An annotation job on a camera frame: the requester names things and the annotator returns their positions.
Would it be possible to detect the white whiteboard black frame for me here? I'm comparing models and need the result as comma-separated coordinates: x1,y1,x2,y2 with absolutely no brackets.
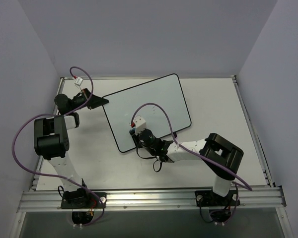
103,74,192,153

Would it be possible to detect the blue whiteboard eraser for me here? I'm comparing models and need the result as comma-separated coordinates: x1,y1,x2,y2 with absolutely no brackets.
129,127,136,136

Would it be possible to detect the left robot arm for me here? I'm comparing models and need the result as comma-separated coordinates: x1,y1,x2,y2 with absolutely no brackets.
34,88,109,208

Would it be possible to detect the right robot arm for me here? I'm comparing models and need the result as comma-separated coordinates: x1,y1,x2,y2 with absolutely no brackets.
130,129,244,205

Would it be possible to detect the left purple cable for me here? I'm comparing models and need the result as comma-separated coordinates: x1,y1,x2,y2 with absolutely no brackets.
11,66,106,228

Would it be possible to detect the purple cable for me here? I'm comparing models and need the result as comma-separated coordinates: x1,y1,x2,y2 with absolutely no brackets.
131,103,253,191
11,66,106,228

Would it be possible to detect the right black thin cable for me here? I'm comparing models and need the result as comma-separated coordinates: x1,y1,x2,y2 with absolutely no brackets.
136,147,166,173

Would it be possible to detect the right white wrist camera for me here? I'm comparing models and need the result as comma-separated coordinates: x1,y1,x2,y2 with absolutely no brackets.
131,115,147,135

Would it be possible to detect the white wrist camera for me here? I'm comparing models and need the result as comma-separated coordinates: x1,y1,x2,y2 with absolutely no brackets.
131,115,147,135
74,77,83,87

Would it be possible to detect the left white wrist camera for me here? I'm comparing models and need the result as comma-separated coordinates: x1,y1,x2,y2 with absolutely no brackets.
74,77,83,87

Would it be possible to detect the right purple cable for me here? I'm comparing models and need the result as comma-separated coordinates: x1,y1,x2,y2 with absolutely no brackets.
131,103,253,191

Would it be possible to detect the aluminium front rail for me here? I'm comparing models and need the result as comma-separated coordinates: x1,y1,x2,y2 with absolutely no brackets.
17,186,286,212

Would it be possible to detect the back aluminium rail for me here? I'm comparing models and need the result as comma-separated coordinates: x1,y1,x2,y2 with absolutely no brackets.
60,75,233,80

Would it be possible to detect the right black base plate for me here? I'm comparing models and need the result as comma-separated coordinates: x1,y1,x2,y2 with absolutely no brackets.
195,189,240,207

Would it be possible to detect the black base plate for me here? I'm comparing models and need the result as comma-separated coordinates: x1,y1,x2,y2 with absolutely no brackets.
61,189,107,209
195,189,240,207

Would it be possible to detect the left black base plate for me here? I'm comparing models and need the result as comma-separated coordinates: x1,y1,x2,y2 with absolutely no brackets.
61,189,107,209

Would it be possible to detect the left aluminium side rail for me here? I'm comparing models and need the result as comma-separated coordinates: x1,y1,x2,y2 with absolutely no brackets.
31,158,44,191

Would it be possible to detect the aluminium side rail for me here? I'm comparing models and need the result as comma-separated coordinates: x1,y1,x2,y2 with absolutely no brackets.
232,75,276,187
31,158,44,191

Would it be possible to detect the right aluminium side rail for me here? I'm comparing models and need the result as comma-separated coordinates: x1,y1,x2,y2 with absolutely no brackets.
232,75,276,187

